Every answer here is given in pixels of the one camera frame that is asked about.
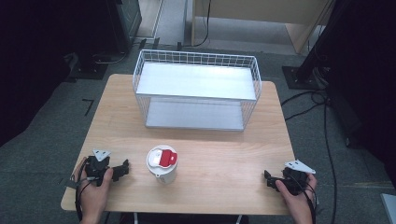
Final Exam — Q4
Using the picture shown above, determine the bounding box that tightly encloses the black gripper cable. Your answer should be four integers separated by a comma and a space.
293, 174, 319, 224
74, 158, 94, 222

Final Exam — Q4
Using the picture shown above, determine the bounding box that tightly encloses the white wire shelf rack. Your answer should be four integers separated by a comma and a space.
132, 49, 262, 133

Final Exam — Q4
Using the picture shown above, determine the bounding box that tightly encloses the person's left hand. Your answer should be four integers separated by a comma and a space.
78, 167, 115, 224

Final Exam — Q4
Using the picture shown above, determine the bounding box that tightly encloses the white flat panel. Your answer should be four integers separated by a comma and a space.
379, 192, 396, 224

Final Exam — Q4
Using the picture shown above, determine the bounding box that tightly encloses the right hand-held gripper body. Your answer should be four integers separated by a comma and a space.
280, 159, 317, 197

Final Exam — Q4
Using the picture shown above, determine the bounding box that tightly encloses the black stand base plate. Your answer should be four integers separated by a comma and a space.
64, 51, 109, 83

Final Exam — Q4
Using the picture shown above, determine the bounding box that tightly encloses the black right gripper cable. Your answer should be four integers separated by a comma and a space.
293, 174, 319, 224

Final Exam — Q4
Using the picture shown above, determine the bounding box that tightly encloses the black hanging cable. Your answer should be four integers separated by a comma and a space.
177, 0, 213, 51

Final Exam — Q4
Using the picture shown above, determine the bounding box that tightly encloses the black metal stand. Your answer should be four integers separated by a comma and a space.
281, 0, 347, 91

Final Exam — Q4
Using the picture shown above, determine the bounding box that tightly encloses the black floor cable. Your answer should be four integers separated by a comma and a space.
280, 89, 340, 224

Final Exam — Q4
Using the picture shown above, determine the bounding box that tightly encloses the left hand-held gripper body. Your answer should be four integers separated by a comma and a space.
84, 148, 112, 188

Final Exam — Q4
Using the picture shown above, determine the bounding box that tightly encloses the white cup with red lid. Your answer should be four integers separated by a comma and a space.
146, 144, 178, 186

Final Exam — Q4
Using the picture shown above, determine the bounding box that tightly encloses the dark cabinet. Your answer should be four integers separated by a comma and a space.
104, 0, 143, 54

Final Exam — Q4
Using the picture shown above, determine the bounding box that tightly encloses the person's right hand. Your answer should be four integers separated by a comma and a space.
275, 173, 318, 224

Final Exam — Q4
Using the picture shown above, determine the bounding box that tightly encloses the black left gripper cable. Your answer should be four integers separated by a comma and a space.
74, 158, 94, 222

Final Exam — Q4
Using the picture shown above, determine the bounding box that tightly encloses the light wooden furniture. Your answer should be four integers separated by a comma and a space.
191, 0, 335, 54

